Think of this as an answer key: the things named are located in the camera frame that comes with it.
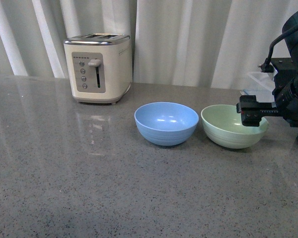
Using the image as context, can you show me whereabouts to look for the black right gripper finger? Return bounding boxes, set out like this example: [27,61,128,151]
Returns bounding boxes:
[236,95,261,127]

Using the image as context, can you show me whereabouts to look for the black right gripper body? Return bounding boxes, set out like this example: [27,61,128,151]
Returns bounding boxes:
[258,58,298,127]

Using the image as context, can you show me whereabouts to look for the green plastic bowl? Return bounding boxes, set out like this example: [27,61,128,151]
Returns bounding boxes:
[201,105,268,149]

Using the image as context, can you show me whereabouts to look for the blue plastic bowl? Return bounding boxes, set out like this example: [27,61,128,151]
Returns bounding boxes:
[134,102,199,146]

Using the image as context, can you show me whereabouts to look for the clear container lid blue seal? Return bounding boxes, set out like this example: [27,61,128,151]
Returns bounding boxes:
[240,89,275,103]

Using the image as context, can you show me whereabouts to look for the clear plastic food container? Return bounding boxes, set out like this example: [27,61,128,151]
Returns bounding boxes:
[247,72,275,91]

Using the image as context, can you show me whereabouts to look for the white curtain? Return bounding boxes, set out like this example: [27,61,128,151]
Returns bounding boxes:
[0,0,298,89]

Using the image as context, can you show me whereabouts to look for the cream two-slot toaster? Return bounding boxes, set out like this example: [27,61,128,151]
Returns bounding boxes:
[64,33,133,104]

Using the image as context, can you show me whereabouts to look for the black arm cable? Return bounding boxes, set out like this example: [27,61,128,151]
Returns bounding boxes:
[257,23,298,73]

